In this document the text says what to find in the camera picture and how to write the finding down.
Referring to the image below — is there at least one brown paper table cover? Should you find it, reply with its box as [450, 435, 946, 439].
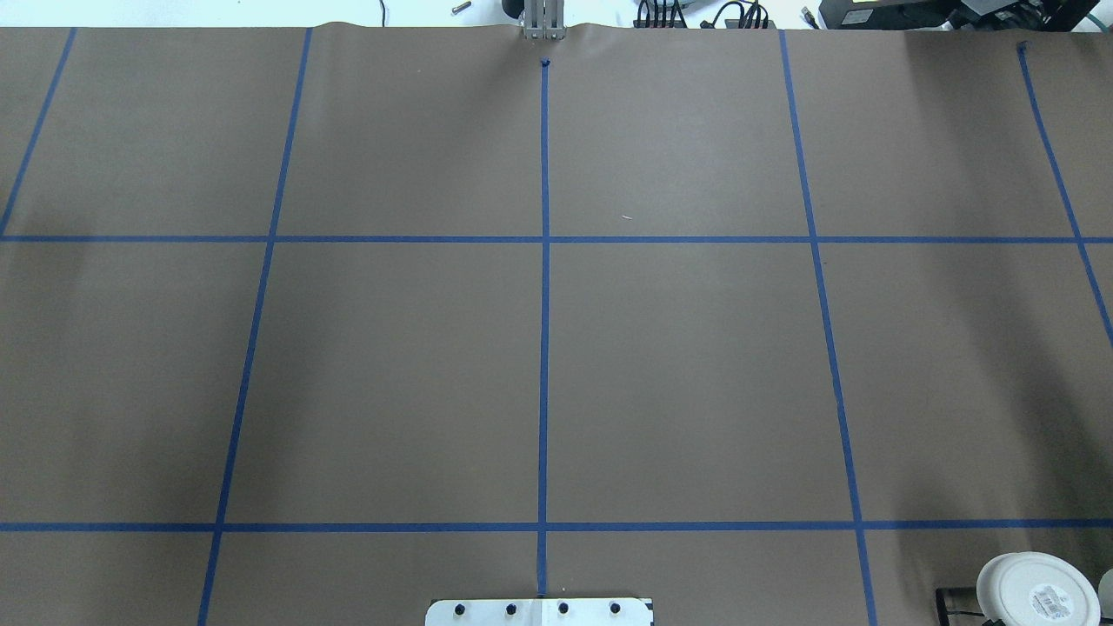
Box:
[1, 25, 1112, 625]

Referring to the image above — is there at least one white cup on wire rack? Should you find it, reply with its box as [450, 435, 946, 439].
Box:
[976, 551, 1102, 625]

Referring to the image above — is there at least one aluminium frame post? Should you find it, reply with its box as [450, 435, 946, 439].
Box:
[520, 0, 567, 41]

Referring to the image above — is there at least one black wire cup rack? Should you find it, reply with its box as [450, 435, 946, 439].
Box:
[934, 587, 1004, 626]

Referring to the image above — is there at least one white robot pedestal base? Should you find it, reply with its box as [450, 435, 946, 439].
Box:
[424, 597, 656, 625]

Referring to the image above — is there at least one black cable bundle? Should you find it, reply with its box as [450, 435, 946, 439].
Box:
[636, 0, 777, 30]

